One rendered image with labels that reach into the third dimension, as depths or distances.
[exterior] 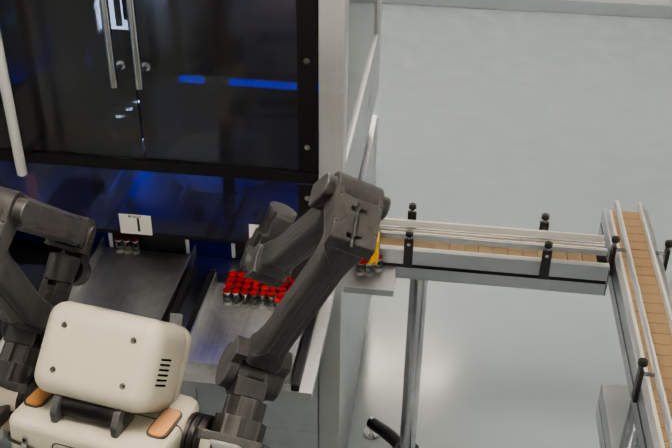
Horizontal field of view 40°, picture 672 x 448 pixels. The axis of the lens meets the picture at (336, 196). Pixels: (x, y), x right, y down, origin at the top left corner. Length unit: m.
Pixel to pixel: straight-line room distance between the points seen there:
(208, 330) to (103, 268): 0.40
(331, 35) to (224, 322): 0.75
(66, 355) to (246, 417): 0.31
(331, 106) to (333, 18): 0.21
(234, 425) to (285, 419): 1.20
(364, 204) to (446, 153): 3.49
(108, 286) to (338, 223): 1.19
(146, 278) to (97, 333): 0.95
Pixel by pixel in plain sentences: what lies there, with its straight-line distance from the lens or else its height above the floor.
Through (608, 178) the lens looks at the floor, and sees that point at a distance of 4.82.
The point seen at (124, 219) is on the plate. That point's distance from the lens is 2.43.
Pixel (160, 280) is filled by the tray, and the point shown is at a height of 0.88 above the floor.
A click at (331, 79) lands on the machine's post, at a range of 2.11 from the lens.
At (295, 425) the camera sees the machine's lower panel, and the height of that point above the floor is 0.36.
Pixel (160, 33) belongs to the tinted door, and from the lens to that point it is 2.17.
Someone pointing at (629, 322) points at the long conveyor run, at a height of 0.93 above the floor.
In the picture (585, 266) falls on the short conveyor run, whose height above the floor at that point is 0.93.
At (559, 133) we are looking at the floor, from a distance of 5.19.
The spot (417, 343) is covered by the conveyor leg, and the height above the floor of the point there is 0.59.
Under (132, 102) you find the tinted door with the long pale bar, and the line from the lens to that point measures 2.27.
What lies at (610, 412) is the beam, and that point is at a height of 0.55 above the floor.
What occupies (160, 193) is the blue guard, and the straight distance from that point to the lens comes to 2.36.
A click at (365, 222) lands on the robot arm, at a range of 1.38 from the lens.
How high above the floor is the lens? 2.33
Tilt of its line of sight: 31 degrees down
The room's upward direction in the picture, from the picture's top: 1 degrees clockwise
